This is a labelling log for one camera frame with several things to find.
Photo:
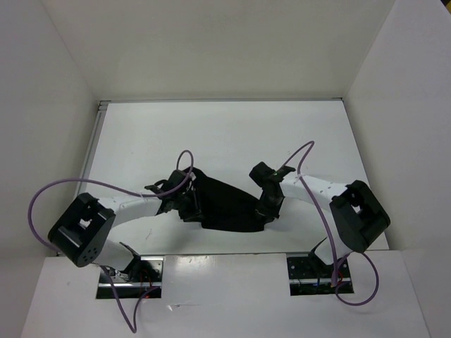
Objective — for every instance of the black skirt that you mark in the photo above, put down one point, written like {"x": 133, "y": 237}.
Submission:
{"x": 225, "y": 207}

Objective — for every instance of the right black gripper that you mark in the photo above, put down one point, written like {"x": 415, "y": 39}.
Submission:
{"x": 270, "y": 214}

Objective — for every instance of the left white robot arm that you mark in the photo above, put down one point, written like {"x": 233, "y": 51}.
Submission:
{"x": 82, "y": 232}

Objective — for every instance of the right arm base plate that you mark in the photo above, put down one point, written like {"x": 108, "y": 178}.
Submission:
{"x": 307, "y": 276}

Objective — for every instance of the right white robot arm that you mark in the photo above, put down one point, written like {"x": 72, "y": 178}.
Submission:
{"x": 359, "y": 218}

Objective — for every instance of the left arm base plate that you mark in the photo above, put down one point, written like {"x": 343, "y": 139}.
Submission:
{"x": 146, "y": 283}

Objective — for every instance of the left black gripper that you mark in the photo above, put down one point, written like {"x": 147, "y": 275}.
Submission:
{"x": 192, "y": 193}

